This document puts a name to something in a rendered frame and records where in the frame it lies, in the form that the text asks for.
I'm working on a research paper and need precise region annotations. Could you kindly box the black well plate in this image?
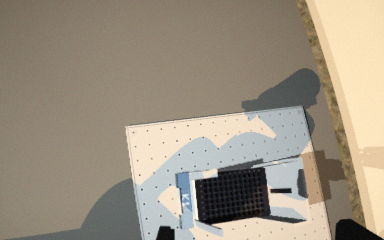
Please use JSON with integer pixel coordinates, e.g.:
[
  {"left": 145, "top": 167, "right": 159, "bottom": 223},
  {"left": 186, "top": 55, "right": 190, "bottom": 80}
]
[{"left": 194, "top": 167, "right": 270, "bottom": 225}]

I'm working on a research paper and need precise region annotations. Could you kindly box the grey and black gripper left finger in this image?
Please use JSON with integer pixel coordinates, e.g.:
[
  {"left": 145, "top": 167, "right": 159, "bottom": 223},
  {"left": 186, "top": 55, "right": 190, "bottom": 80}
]
[{"left": 156, "top": 226, "right": 175, "bottom": 240}]

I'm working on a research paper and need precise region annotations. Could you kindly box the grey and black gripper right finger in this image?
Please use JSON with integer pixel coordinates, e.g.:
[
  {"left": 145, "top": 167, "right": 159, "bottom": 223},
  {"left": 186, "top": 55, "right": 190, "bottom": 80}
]
[{"left": 335, "top": 219, "right": 384, "bottom": 240}]

